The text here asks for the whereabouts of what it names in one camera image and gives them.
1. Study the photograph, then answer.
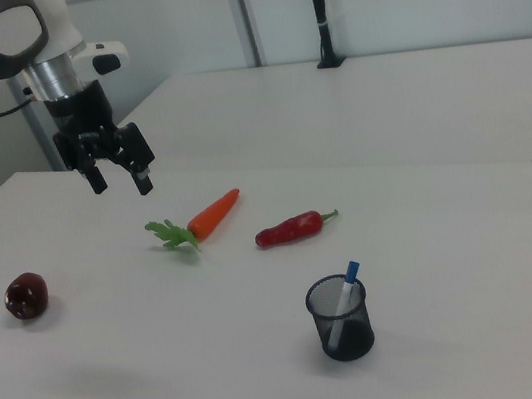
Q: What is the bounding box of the orange toy carrot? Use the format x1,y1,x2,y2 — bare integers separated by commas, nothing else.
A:
140,188,249,261

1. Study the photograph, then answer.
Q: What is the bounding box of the white table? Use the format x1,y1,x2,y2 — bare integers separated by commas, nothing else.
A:
108,19,532,226

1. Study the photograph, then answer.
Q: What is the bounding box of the red toy chili pepper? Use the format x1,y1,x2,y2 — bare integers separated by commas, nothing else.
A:
251,205,344,252

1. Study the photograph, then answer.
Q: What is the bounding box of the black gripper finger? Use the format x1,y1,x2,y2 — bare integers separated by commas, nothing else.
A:
128,164,156,198
84,162,110,197

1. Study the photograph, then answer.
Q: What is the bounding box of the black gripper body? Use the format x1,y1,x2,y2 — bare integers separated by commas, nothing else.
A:
42,71,159,185

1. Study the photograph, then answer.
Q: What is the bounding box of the dark red toy apple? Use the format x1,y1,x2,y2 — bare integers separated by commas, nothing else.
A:
0,269,54,323

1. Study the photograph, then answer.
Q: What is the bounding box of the white marker pen blue cap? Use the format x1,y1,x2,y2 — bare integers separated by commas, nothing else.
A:
314,259,374,352

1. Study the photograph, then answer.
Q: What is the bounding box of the black mesh pen cup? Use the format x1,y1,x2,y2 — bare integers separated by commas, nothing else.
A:
301,269,379,367

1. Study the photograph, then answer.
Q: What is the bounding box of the black camera pole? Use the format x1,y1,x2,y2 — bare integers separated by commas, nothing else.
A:
305,0,346,72

